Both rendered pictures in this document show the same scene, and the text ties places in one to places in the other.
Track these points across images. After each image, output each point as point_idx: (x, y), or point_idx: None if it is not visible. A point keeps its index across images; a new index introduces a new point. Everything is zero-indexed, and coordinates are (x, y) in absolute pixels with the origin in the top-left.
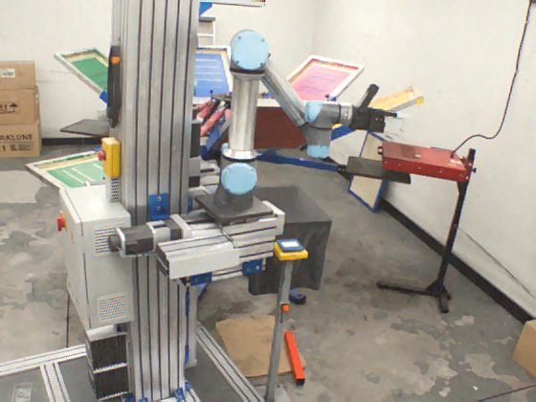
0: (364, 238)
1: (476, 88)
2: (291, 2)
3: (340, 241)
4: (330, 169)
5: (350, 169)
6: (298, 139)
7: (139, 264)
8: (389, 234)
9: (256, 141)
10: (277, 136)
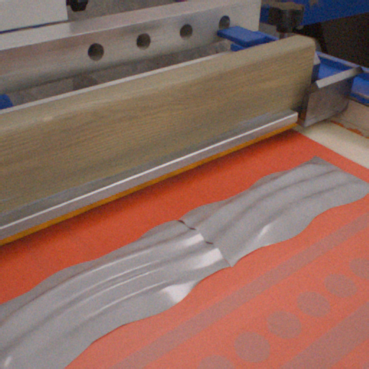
0: (225, 43)
1: None
2: None
3: (185, 57)
4: (262, 20)
5: (340, 55)
6: (331, 161)
7: None
8: (263, 24)
9: (102, 228)
10: (266, 249)
